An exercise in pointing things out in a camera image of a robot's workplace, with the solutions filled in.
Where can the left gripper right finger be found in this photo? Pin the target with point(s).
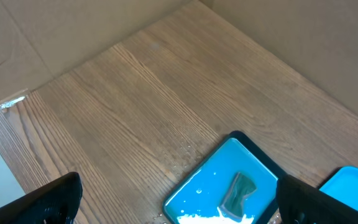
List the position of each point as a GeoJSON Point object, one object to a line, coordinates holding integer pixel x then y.
{"type": "Point", "coordinates": [301, 203]}

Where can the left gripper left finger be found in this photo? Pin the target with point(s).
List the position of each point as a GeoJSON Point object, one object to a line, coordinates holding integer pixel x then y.
{"type": "Point", "coordinates": [55, 202]}

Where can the dark grey sponge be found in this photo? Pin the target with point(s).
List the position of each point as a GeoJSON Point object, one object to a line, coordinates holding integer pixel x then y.
{"type": "Point", "coordinates": [233, 201]}

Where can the large teal serving tray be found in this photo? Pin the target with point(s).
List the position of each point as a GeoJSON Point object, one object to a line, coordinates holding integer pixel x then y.
{"type": "Point", "coordinates": [343, 186]}

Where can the small black-rimmed teal tray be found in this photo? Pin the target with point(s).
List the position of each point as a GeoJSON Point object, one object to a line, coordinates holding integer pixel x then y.
{"type": "Point", "coordinates": [199, 197]}

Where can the cardboard back wall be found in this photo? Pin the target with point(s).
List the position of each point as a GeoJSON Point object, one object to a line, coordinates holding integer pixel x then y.
{"type": "Point", "coordinates": [319, 39]}

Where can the cardboard side wall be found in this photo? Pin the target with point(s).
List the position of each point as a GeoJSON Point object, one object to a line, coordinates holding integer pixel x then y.
{"type": "Point", "coordinates": [41, 39]}

